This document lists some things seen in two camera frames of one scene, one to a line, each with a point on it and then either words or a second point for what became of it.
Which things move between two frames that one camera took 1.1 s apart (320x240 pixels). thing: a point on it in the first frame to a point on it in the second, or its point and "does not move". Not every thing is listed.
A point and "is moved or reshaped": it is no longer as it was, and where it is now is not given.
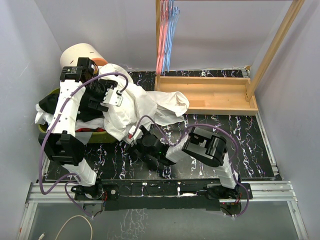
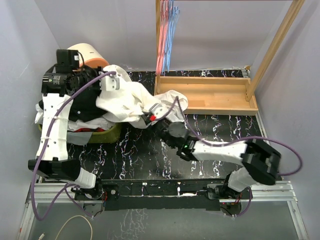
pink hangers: [164, 14] does not move
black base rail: [163, 195] does not move
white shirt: [139, 107] is moved or reshaped
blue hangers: [173, 15] does not move
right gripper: [136, 146] to [151, 127]
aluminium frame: [260, 192] does not move
